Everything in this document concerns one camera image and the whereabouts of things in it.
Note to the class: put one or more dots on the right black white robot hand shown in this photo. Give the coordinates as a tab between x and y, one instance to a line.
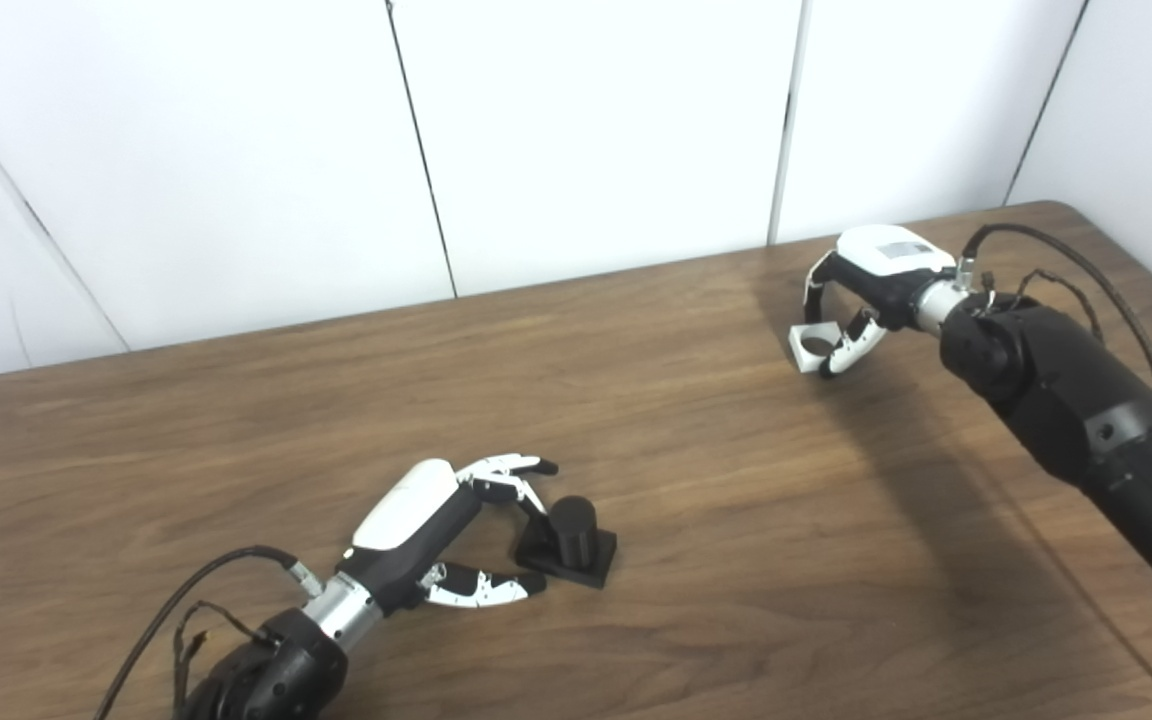
886	260

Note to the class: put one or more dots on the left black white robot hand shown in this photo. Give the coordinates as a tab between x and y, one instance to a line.
411	510

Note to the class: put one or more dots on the white square piece with hole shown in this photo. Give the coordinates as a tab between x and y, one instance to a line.
802	355

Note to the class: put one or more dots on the black peg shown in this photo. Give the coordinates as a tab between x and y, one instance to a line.
571	530

